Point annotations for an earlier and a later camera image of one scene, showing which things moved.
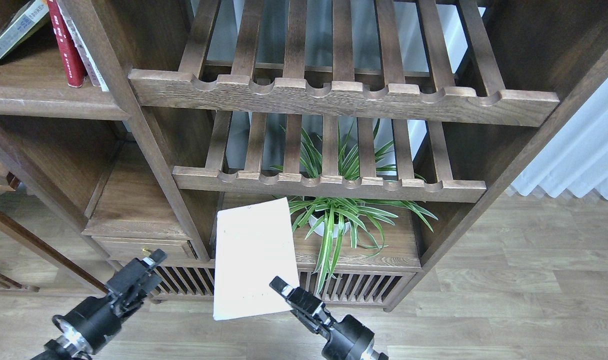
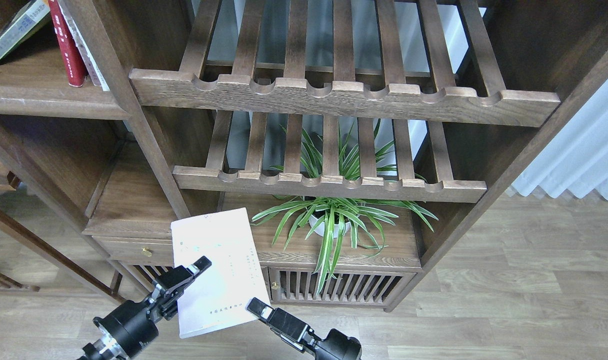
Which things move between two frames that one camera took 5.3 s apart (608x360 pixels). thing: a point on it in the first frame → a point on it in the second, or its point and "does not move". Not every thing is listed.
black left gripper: x=99 y=317 → x=130 y=327
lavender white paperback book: x=253 y=245 → x=218 y=298
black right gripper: x=349 y=339 → x=286 y=327
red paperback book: x=74 y=70 does not move
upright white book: x=91 y=69 does not move
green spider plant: x=328 y=220 does not move
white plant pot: x=330 y=224 does not move
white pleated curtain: x=588 y=153 does not move
